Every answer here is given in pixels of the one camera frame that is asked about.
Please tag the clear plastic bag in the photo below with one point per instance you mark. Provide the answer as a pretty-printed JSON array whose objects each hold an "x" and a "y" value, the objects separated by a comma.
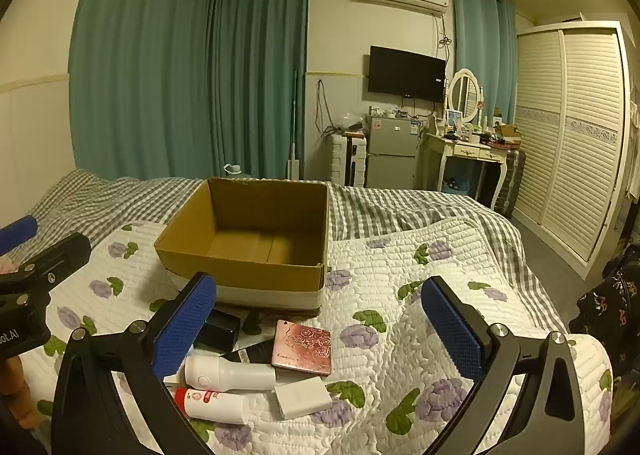
[{"x": 350, "y": 122}]

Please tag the pink floral case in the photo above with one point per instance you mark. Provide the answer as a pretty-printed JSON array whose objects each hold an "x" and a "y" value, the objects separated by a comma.
[{"x": 302, "y": 347}]

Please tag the white tube with red label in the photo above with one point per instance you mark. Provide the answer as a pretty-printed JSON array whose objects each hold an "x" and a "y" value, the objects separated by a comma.
[{"x": 225, "y": 405}]

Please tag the teal curtain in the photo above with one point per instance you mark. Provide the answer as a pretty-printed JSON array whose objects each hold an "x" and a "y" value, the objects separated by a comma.
[
  {"x": 140, "y": 60},
  {"x": 475, "y": 35},
  {"x": 260, "y": 75}
]

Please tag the black wall television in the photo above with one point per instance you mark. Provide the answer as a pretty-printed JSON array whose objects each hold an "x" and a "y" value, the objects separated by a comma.
[{"x": 406, "y": 72}]

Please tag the blue basket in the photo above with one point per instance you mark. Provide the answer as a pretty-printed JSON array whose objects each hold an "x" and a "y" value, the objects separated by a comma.
[{"x": 454, "y": 186}]

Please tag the white dressing table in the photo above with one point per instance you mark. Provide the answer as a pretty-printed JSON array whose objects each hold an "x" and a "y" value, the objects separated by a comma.
[{"x": 467, "y": 151}]

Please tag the dark floral clothing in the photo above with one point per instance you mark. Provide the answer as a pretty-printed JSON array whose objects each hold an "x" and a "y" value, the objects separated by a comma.
[{"x": 610, "y": 305}]

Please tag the white suitcase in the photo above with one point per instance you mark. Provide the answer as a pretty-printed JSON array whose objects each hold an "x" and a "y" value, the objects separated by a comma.
[{"x": 345, "y": 160}]

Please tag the white louvred wardrobe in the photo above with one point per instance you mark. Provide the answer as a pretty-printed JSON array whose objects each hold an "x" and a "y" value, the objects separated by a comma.
[{"x": 570, "y": 135}]

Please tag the grey checked bedsheet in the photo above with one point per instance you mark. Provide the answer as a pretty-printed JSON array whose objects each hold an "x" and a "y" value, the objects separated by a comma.
[{"x": 380, "y": 210}]

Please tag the silver small fridge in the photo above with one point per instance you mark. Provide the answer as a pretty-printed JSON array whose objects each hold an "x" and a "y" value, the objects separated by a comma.
[{"x": 391, "y": 155}]

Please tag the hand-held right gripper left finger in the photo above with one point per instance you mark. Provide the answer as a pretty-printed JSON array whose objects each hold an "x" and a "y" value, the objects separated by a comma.
[{"x": 186, "y": 325}]

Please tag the white oval vanity mirror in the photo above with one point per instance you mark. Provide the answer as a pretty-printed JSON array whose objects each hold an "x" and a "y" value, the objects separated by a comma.
[{"x": 464, "y": 92}]

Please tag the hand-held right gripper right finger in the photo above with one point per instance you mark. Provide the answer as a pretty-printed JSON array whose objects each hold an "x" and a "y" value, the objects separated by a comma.
[{"x": 450, "y": 330}]

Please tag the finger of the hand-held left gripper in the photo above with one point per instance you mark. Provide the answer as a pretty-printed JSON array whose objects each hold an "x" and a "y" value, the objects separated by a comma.
[
  {"x": 65, "y": 255},
  {"x": 17, "y": 234}
]

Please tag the black remote control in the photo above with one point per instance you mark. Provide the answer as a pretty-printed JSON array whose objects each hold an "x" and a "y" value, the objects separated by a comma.
[{"x": 252, "y": 352}]

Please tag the small black box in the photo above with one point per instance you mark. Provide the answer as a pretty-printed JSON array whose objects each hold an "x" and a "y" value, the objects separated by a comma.
[{"x": 222, "y": 330}]

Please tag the white floral quilt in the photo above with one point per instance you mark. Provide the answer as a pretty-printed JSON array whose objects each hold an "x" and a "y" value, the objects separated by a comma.
[{"x": 390, "y": 285}]

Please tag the silver suitcase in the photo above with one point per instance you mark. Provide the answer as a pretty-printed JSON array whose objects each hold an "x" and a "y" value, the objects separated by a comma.
[{"x": 514, "y": 180}]

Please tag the person's left hand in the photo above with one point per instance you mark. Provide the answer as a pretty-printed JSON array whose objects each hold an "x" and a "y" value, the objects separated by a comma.
[{"x": 17, "y": 387}]

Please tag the white cylindrical bottle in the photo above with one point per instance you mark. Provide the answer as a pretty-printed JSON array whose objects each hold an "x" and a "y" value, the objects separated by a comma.
[{"x": 230, "y": 372}]

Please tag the small brown cardboard box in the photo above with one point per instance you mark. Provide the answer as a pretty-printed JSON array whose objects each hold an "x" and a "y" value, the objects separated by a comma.
[{"x": 507, "y": 132}]

